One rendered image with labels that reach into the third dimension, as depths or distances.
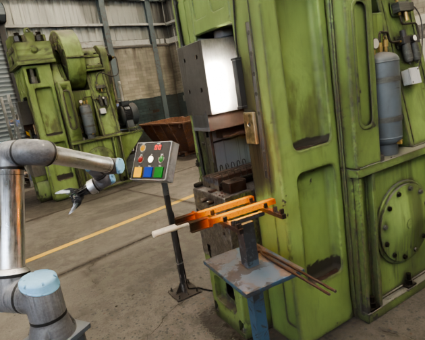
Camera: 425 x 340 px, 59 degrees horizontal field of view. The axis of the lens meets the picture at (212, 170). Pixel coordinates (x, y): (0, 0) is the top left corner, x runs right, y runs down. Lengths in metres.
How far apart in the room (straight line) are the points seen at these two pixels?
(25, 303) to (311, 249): 1.47
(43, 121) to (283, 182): 5.50
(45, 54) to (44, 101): 0.75
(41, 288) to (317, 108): 1.60
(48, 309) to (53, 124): 5.47
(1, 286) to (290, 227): 1.37
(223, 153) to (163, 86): 9.52
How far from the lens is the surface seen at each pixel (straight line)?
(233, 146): 2.55
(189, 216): 1.70
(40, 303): 1.73
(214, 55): 2.13
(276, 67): 1.93
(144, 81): 11.60
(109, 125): 7.21
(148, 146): 2.73
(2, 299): 1.86
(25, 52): 6.96
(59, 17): 11.02
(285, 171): 1.96
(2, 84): 10.06
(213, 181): 2.25
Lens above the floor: 1.52
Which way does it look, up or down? 12 degrees down
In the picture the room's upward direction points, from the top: 9 degrees counter-clockwise
